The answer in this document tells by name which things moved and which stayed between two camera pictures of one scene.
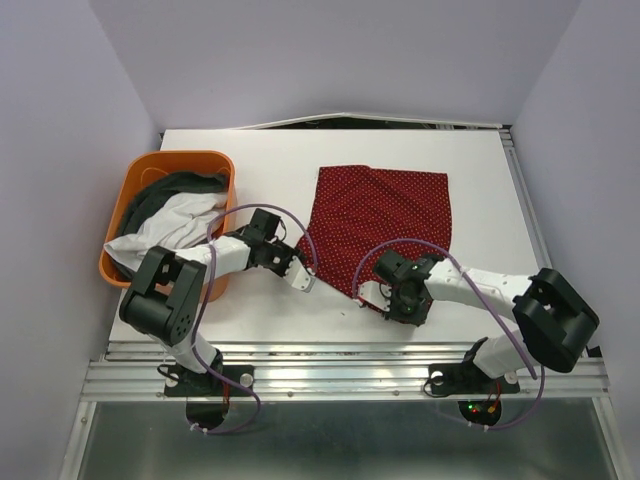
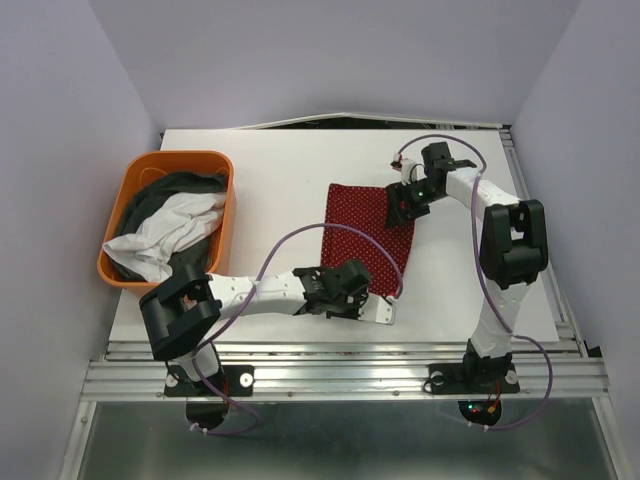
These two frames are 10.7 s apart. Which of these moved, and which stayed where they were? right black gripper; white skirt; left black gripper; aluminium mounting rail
Moved: right black gripper; left black gripper
Stayed: white skirt; aluminium mounting rail
